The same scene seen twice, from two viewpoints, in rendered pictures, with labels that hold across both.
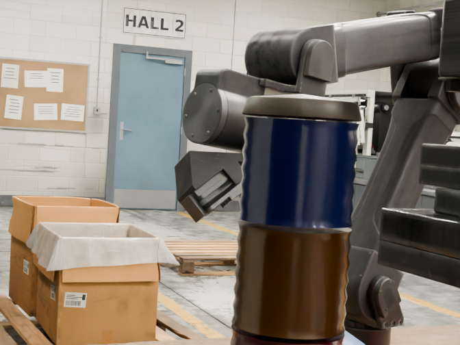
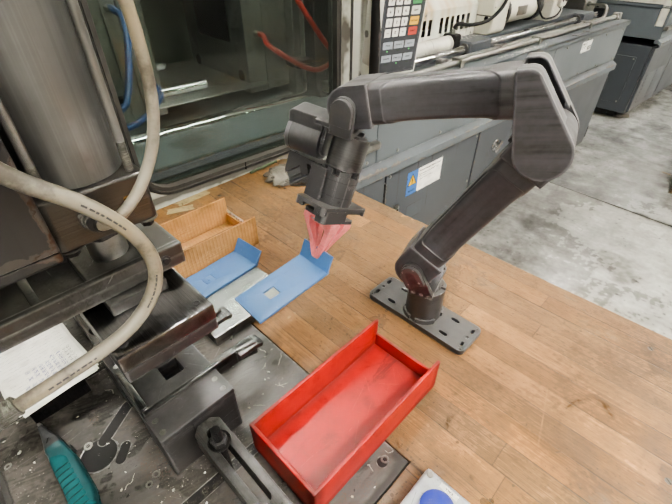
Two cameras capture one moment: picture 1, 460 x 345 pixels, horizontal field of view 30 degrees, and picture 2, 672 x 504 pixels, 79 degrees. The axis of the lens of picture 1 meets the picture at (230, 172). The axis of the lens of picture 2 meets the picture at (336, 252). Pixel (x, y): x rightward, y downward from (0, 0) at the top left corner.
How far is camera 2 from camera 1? 90 cm
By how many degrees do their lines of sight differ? 72
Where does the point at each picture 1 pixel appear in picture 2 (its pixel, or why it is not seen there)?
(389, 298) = (411, 279)
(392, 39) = (448, 96)
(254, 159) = not seen: outside the picture
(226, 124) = (289, 142)
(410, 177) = (465, 212)
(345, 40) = (383, 97)
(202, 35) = not seen: outside the picture
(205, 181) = (290, 168)
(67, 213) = not seen: outside the picture
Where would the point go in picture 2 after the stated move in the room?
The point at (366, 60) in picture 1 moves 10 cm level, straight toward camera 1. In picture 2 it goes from (414, 113) to (338, 119)
